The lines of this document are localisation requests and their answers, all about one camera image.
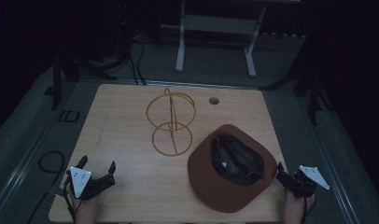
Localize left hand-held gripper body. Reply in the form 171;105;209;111
65;166;117;201

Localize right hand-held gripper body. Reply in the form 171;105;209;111
283;164;331;199

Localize brown brimmed hat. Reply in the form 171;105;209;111
187;123;278;215

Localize person's left hand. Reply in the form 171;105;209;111
66;186;100;224

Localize person's right hand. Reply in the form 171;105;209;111
283;189;316;224

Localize black tripod stand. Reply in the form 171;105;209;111
260;36;335;127
43;52;118;112

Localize left hand-held gripper cable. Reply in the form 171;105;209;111
63;176;77;224

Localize hand-held gripper cable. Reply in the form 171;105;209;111
301;193;318;224
63;176;77;224

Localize right hand-held gripper cable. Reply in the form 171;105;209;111
301;193;318;224

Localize black looped floor cable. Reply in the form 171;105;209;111
26;150;67;224

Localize black rectangular floor bracket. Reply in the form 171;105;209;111
57;109;81;123

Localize gold wire hat stand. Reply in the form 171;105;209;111
146;87;197;158

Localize black hanging cables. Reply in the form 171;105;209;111
127;38;147;86

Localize white metal desk frame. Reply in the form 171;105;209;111
160;0;303;78

